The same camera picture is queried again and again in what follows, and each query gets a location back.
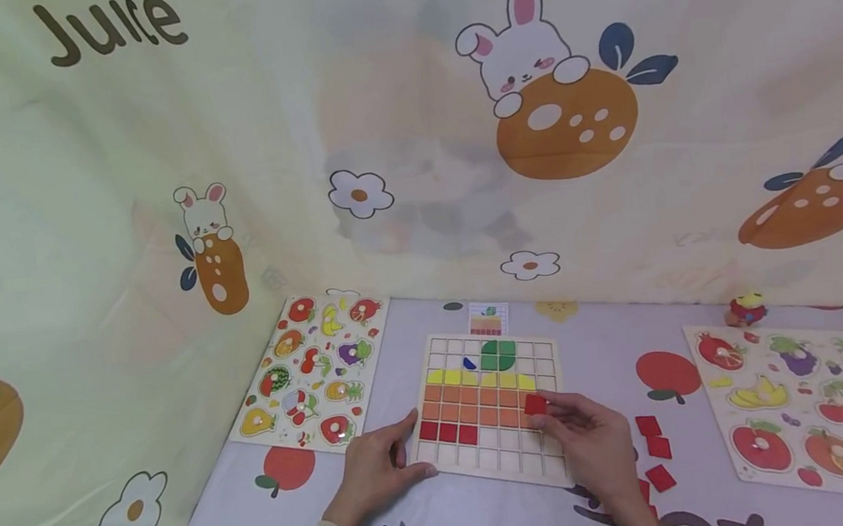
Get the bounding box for person's right hand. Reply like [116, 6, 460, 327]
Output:
[528, 384, 646, 526]

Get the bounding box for person's left hand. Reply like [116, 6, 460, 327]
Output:
[313, 407, 445, 526]

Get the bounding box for wooden grid board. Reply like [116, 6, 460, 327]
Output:
[397, 322, 575, 504]

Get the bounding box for rows of coloured mosaic tiles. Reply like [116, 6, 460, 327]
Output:
[410, 335, 552, 452]

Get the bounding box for small fruit peg puzzle board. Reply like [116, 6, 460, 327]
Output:
[215, 286, 404, 465]

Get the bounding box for small pattern card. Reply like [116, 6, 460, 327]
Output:
[465, 298, 512, 340]

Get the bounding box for small red yellow toy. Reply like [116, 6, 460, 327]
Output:
[722, 290, 771, 330]

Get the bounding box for large fruit peg puzzle board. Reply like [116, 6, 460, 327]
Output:
[682, 310, 843, 521]

